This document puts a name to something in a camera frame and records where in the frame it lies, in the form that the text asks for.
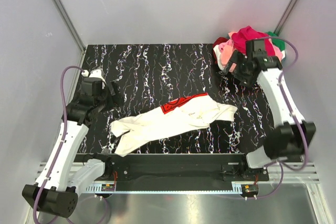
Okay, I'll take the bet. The magenta t-shirt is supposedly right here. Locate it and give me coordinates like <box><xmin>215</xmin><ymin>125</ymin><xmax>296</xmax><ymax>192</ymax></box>
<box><xmin>228</xmin><ymin>26</ymin><xmax>276</xmax><ymax>56</ymax></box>

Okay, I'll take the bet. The green t-shirt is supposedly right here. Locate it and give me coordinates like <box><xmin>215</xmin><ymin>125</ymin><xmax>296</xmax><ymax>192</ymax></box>
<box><xmin>266</xmin><ymin>31</ymin><xmax>286</xmax><ymax>51</ymax></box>

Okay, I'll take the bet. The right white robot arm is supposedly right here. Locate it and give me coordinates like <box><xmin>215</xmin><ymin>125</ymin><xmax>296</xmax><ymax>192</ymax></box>
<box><xmin>217</xmin><ymin>50</ymin><xmax>316</xmax><ymax>180</ymax></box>

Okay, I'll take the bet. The white t-shirt red print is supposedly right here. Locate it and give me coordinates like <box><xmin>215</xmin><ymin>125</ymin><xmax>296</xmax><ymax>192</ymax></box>
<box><xmin>110</xmin><ymin>93</ymin><xmax>238</xmax><ymax>157</ymax></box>

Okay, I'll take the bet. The aluminium rail profile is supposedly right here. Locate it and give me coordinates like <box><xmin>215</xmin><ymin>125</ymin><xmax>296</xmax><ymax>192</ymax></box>
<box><xmin>36</xmin><ymin>162</ymin><xmax>320</xmax><ymax>184</ymax></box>

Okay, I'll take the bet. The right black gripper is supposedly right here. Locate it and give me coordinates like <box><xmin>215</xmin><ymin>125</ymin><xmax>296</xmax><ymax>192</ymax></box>
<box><xmin>222</xmin><ymin>50</ymin><xmax>255</xmax><ymax>88</ymax></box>

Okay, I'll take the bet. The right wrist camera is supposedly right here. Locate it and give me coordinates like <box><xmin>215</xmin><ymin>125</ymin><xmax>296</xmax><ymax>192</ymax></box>
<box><xmin>245</xmin><ymin>39</ymin><xmax>267</xmax><ymax>60</ymax></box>

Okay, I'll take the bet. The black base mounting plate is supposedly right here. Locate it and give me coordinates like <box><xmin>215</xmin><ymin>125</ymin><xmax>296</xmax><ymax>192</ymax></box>
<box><xmin>75</xmin><ymin>153</ymin><xmax>269</xmax><ymax>182</ymax></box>

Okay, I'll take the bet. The aluminium corner post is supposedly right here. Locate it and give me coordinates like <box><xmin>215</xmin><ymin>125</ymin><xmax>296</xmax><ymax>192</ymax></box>
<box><xmin>52</xmin><ymin>0</ymin><xmax>86</xmax><ymax>53</ymax></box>
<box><xmin>274</xmin><ymin>0</ymin><xmax>299</xmax><ymax>36</ymax></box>

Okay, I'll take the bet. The right aluminium corner post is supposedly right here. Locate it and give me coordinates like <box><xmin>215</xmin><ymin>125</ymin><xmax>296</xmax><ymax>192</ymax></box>
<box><xmin>274</xmin><ymin>0</ymin><xmax>299</xmax><ymax>36</ymax></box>

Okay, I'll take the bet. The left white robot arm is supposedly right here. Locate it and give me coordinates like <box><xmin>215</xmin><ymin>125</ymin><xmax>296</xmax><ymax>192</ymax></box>
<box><xmin>22</xmin><ymin>77</ymin><xmax>123</xmax><ymax>218</ymax></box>

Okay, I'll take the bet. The left aluminium corner post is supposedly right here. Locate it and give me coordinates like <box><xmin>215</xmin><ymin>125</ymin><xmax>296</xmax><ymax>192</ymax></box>
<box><xmin>52</xmin><ymin>0</ymin><xmax>86</xmax><ymax>53</ymax></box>

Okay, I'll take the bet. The dark red t-shirt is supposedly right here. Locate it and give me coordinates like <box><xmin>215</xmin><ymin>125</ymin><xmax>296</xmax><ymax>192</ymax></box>
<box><xmin>212</xmin><ymin>37</ymin><xmax>228</xmax><ymax>65</ymax></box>

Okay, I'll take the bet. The grey slotted cable duct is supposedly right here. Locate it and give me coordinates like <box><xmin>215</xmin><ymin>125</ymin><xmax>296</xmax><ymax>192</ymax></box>
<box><xmin>84</xmin><ymin>183</ymin><xmax>242</xmax><ymax>194</ymax></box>

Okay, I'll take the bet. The pink t-shirt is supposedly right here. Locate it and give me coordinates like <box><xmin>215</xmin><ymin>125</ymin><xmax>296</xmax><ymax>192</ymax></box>
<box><xmin>218</xmin><ymin>36</ymin><xmax>285</xmax><ymax>70</ymax></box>

